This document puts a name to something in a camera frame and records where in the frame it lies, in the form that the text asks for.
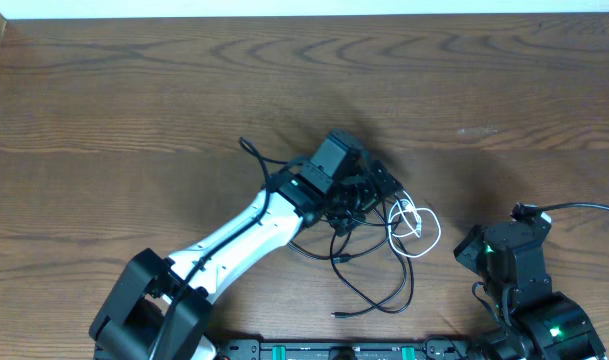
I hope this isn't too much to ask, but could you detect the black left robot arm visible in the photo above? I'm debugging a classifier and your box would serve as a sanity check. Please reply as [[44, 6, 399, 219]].
[[89, 129, 402, 360]]

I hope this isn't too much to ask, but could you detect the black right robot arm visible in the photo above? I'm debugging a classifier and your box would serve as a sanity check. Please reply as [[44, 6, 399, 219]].
[[454, 213, 606, 360]]

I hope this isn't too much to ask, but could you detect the white USB cable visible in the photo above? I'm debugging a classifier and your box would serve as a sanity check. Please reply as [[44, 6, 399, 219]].
[[386, 190, 442, 260]]

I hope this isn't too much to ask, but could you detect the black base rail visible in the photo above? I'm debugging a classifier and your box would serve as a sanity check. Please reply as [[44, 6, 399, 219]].
[[215, 336, 470, 360]]

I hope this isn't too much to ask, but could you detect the black right camera cable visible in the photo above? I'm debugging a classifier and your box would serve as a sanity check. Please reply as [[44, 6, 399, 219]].
[[513, 201, 609, 218]]

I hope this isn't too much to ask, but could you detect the black left camera cable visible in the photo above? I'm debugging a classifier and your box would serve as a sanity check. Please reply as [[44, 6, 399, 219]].
[[148, 136, 305, 360]]

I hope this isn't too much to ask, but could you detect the black camera cable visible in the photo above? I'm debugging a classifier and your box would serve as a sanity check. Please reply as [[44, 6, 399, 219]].
[[513, 201, 609, 218], [148, 136, 305, 360]]

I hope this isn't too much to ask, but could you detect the black USB cable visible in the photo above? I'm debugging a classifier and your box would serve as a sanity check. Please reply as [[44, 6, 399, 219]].
[[286, 199, 416, 320]]

